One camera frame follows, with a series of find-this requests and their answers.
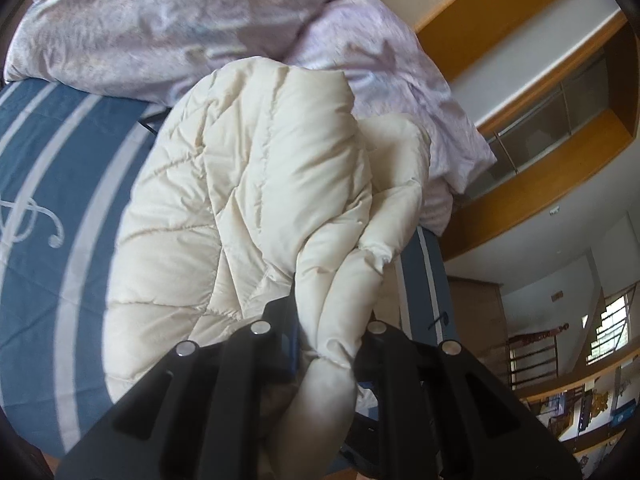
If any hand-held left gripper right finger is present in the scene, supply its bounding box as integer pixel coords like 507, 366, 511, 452
351, 310, 585, 480

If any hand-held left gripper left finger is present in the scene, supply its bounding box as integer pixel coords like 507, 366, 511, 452
54, 299, 302, 480

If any cream quilted puffer jacket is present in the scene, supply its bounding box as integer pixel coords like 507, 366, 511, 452
102, 55, 433, 480

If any dark stair railing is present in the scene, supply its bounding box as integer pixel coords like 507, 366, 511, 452
506, 331, 560, 392

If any window with metal bars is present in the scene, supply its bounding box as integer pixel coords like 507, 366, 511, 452
581, 294, 632, 362

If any lavender floral duvet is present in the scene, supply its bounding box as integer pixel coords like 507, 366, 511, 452
287, 0, 498, 237

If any wooden wardrobe with glass doors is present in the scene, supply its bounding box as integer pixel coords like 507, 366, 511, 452
414, 0, 640, 263

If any lilac floral pillow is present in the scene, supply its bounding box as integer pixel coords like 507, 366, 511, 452
4, 0, 353, 108

